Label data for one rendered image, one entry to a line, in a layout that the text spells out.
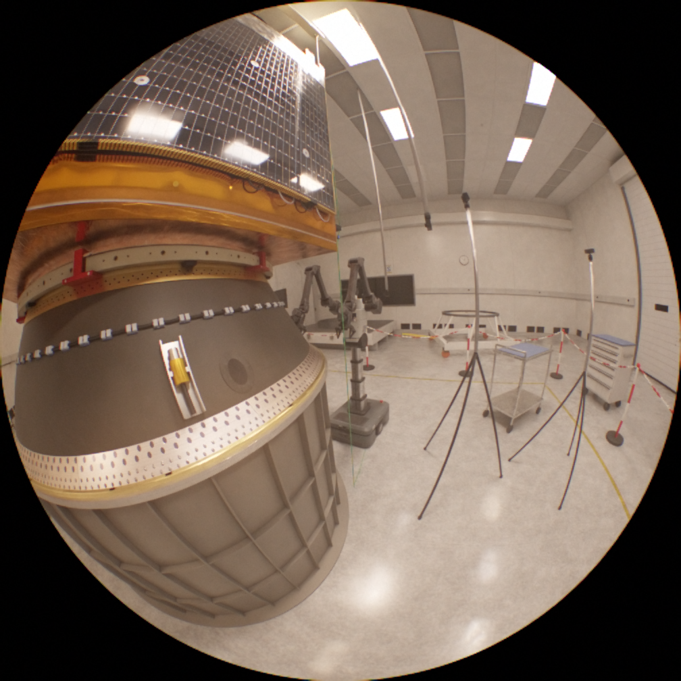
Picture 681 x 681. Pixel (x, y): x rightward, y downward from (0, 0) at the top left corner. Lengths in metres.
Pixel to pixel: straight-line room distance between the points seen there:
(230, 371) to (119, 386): 0.32
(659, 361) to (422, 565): 6.42
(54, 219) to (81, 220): 0.08
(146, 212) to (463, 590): 2.06
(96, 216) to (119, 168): 0.14
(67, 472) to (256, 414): 0.61
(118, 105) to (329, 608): 2.11
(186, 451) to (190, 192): 0.67
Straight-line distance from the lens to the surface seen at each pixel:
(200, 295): 0.73
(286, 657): 1.54
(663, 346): 6.82
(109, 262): 0.73
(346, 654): 1.50
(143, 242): 0.78
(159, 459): 0.57
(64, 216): 0.65
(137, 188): 0.67
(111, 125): 0.74
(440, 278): 8.49
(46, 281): 0.89
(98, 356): 0.66
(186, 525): 0.72
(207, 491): 0.64
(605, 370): 3.99
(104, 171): 0.69
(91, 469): 0.66
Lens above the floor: 1.49
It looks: 11 degrees down
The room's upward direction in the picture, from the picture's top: 4 degrees counter-clockwise
